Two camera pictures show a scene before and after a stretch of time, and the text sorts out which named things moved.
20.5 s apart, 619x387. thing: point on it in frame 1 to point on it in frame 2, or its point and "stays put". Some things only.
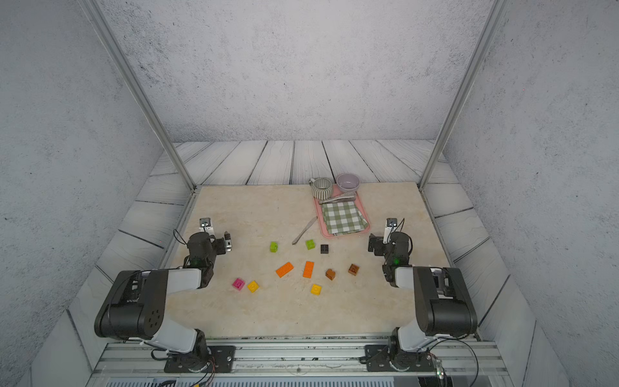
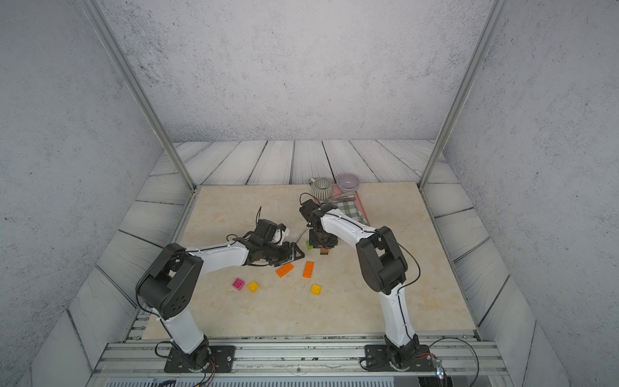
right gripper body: x=380 y=247 to x=320 y=241
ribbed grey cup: x=321 y=188 stays put
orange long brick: x=309 y=269 stays put
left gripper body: x=220 y=248 to x=276 y=253
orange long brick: x=284 y=270 stays put
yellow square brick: x=316 y=289 stays put
